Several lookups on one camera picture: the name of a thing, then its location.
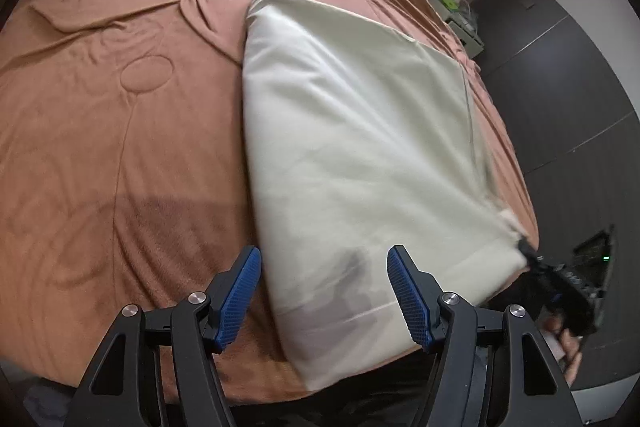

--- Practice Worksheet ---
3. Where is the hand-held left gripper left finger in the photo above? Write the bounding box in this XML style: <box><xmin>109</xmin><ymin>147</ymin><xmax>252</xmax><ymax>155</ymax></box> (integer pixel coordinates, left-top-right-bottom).
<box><xmin>70</xmin><ymin>245</ymin><xmax>262</xmax><ymax>427</ymax></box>

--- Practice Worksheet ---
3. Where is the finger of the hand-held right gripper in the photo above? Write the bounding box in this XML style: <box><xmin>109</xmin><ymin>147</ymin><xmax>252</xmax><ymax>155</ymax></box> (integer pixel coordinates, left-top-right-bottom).
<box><xmin>517</xmin><ymin>234</ymin><xmax>551</xmax><ymax>278</ymax></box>

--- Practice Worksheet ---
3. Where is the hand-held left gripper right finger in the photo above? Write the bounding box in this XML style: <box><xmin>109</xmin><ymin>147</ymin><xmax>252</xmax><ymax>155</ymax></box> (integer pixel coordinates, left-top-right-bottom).
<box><xmin>386</xmin><ymin>245</ymin><xmax>583</xmax><ymax>427</ymax></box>

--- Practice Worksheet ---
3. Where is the cream zip jacket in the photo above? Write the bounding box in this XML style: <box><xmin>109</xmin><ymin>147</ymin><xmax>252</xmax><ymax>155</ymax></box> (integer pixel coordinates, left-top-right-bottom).
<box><xmin>241</xmin><ymin>0</ymin><xmax>533</xmax><ymax>392</ymax></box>

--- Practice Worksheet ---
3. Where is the person's right hand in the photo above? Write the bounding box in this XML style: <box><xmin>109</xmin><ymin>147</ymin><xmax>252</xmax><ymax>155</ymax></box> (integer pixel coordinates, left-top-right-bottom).
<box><xmin>542</xmin><ymin>313</ymin><xmax>586</xmax><ymax>387</ymax></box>

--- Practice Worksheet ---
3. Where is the dark wardrobe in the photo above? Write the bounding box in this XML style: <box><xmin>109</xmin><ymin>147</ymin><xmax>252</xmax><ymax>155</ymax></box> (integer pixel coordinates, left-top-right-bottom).
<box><xmin>470</xmin><ymin>0</ymin><xmax>640</xmax><ymax>388</ymax></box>

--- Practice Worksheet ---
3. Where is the orange-brown bed blanket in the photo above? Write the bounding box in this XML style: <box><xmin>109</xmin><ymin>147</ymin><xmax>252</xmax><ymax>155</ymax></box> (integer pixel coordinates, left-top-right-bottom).
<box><xmin>0</xmin><ymin>0</ymin><xmax>541</xmax><ymax>403</ymax></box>

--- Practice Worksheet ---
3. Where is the white box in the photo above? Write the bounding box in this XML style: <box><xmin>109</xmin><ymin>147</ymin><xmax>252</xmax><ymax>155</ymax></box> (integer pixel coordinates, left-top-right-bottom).
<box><xmin>445</xmin><ymin>14</ymin><xmax>486</xmax><ymax>58</ymax></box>

